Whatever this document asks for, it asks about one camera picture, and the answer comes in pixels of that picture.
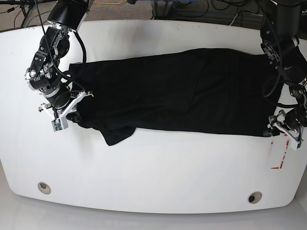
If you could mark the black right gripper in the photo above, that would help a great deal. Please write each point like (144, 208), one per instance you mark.
(60, 100)

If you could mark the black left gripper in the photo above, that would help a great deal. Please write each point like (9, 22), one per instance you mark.
(294, 119)

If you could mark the black T-shirt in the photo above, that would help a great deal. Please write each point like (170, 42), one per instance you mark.
(216, 91)

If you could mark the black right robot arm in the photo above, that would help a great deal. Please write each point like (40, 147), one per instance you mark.
(61, 89)

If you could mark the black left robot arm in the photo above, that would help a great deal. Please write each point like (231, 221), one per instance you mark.
(280, 26)

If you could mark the red tape rectangle marker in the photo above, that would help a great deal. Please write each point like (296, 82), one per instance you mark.
(278, 152)

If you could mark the right table grommet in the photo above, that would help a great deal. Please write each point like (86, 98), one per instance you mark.
(255, 197)

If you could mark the table grommet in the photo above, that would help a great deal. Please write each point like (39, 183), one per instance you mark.
(255, 197)
(44, 188)

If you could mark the left table grommet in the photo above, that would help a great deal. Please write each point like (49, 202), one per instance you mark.
(44, 188)

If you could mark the black tripod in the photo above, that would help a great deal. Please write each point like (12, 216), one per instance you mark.
(25, 7)

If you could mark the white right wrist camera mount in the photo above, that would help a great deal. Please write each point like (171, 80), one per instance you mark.
(58, 119)

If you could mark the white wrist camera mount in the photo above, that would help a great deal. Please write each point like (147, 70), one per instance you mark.
(295, 135)
(58, 119)

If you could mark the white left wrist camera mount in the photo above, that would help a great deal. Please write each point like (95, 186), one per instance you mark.
(295, 135)

